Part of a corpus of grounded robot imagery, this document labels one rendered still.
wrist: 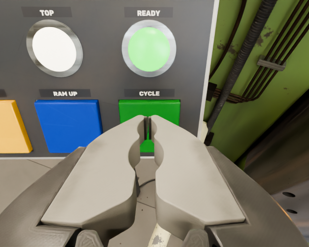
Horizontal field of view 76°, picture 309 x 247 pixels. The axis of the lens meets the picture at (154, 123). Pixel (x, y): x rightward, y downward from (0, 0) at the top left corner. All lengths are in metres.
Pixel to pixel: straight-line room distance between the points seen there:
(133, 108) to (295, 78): 0.40
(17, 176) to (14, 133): 1.23
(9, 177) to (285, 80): 1.49
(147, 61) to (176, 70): 0.03
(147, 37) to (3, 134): 0.22
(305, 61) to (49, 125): 0.48
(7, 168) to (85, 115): 1.35
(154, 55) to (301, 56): 0.35
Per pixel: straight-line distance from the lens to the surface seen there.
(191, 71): 0.24
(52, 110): 0.27
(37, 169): 1.49
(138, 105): 0.24
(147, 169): 1.29
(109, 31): 0.23
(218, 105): 0.61
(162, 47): 0.22
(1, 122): 0.31
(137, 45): 0.22
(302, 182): 0.50
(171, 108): 0.24
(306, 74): 0.54
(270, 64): 0.50
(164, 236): 0.59
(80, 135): 0.27
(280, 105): 0.61
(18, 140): 0.31
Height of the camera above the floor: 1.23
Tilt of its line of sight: 59 degrees down
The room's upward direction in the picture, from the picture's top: 1 degrees clockwise
